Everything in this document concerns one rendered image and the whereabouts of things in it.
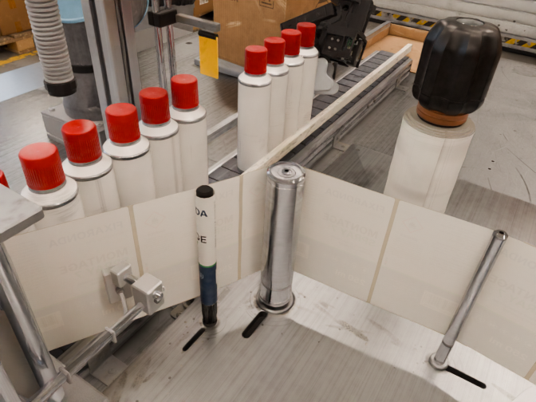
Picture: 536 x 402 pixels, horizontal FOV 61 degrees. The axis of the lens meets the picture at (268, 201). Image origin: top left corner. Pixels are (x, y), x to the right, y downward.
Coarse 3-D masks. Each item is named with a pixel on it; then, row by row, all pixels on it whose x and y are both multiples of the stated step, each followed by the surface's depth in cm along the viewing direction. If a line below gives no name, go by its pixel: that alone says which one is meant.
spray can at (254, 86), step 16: (256, 48) 66; (256, 64) 65; (240, 80) 67; (256, 80) 66; (240, 96) 68; (256, 96) 67; (240, 112) 70; (256, 112) 69; (240, 128) 71; (256, 128) 70; (240, 144) 73; (256, 144) 72; (240, 160) 75; (256, 160) 74
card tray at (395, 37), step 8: (392, 24) 156; (384, 32) 154; (392, 32) 157; (400, 32) 156; (408, 32) 154; (416, 32) 153; (424, 32) 152; (368, 40) 143; (376, 40) 150; (384, 40) 153; (392, 40) 153; (400, 40) 154; (408, 40) 154; (416, 40) 154; (368, 48) 145; (376, 48) 146; (384, 48) 146; (392, 48) 146; (400, 48) 147; (416, 48) 148; (408, 56) 141; (416, 56) 142; (416, 64) 136
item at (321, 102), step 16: (368, 64) 121; (400, 64) 122; (352, 80) 111; (320, 96) 103; (336, 96) 103; (320, 128) 90; (304, 144) 85; (288, 160) 81; (208, 176) 75; (224, 176) 75; (64, 352) 49
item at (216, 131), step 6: (384, 24) 122; (372, 30) 117; (378, 30) 119; (366, 36) 113; (372, 36) 117; (234, 114) 75; (228, 120) 73; (234, 120) 74; (216, 126) 72; (222, 126) 72; (228, 126) 73; (210, 132) 70; (216, 132) 71; (222, 132) 72; (210, 138) 70
